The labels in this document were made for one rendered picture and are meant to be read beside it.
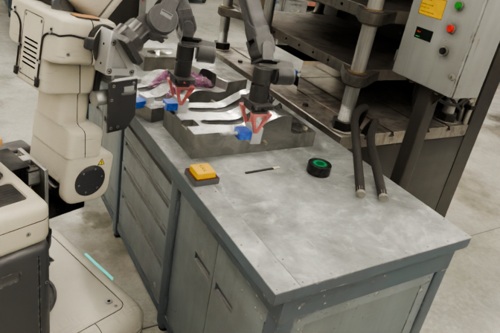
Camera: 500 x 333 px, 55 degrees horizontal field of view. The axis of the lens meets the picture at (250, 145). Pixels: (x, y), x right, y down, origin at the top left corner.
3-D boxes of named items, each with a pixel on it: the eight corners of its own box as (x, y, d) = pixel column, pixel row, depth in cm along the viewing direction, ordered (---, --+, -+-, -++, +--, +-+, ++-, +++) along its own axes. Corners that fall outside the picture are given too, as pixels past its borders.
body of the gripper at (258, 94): (257, 99, 153) (261, 76, 150) (273, 111, 145) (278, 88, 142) (239, 99, 150) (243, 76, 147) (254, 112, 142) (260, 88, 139)
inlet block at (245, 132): (222, 145, 145) (225, 128, 143) (216, 137, 149) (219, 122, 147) (260, 143, 152) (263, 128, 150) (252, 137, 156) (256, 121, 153)
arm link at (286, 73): (249, 47, 147) (262, 40, 139) (282, 49, 152) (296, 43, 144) (250, 85, 147) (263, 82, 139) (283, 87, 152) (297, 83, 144)
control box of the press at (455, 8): (364, 322, 216) (486, -17, 154) (322, 278, 239) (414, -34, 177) (398, 310, 228) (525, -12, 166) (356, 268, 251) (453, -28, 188)
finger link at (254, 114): (257, 126, 154) (263, 99, 150) (268, 135, 149) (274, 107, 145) (238, 127, 151) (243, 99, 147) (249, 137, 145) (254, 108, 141)
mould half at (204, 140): (190, 159, 157) (196, 121, 152) (162, 125, 177) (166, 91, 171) (312, 146, 183) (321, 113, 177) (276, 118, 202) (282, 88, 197)
